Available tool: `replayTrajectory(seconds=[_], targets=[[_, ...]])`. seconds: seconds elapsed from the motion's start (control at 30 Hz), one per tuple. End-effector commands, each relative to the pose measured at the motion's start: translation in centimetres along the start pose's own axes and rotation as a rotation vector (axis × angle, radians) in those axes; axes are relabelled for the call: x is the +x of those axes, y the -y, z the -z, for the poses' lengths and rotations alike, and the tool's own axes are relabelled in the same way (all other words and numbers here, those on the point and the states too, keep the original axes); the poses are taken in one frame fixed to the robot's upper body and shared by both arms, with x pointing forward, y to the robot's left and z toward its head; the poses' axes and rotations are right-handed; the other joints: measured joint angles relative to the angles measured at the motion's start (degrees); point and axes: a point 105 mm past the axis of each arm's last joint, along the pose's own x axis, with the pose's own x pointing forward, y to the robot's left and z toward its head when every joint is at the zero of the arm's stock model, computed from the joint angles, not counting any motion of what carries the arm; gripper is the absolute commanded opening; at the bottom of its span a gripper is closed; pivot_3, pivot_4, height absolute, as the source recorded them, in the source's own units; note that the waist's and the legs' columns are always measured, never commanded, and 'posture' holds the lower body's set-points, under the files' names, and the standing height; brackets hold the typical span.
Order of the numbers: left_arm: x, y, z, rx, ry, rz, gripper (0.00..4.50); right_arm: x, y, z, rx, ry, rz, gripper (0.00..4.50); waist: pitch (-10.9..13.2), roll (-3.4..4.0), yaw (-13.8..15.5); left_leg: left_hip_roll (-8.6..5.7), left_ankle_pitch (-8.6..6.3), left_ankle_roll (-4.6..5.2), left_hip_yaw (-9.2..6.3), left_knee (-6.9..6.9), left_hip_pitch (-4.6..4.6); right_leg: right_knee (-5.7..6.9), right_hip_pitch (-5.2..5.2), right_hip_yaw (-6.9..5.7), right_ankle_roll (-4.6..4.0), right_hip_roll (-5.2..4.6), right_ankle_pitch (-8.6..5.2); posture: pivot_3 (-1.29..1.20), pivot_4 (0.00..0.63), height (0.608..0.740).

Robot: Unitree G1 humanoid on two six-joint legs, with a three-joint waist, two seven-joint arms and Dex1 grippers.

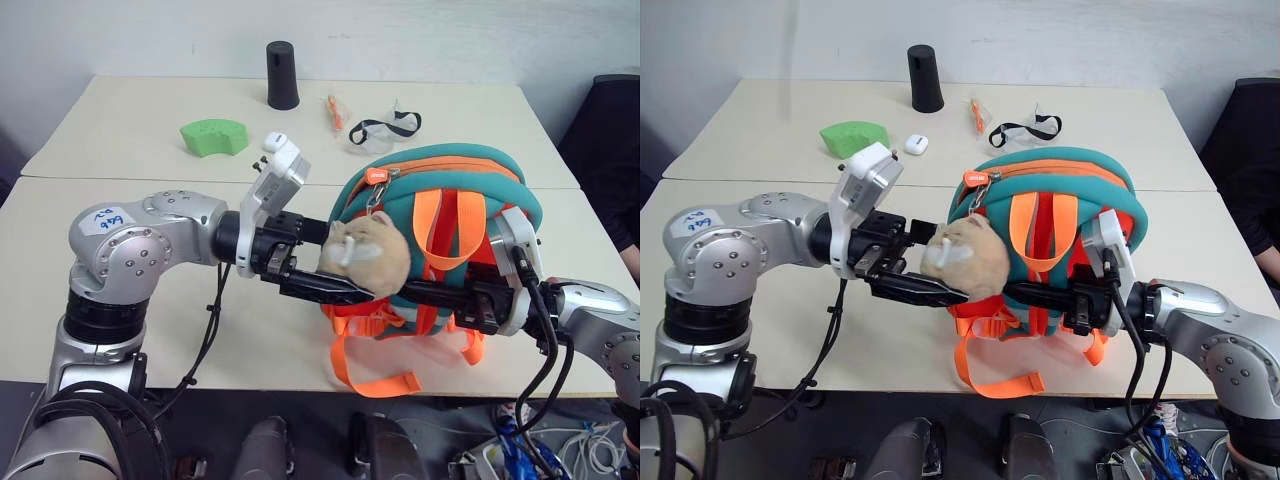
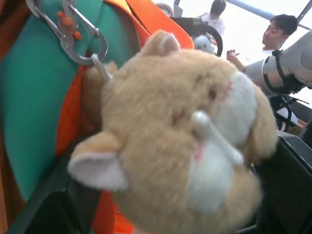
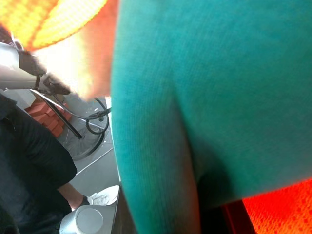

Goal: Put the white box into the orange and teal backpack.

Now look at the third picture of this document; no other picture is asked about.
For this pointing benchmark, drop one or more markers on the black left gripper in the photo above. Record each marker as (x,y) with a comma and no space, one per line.
(56,86)

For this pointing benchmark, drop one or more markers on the white gloved hand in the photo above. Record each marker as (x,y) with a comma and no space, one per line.
(104,196)

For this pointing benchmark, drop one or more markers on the red brick stack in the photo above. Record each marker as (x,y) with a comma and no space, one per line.
(46,117)

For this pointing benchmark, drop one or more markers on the black metal rod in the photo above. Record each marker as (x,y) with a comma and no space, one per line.
(64,120)

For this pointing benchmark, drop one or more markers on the black bicycle wheel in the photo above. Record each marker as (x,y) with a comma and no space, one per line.
(80,146)

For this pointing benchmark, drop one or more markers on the person in black clothes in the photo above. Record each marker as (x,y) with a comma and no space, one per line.
(29,156)

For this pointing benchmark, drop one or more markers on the silver robot body joint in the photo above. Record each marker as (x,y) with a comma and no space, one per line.
(89,220)

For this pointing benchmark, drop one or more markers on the teal knitted cloth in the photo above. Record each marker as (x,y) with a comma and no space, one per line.
(207,73)

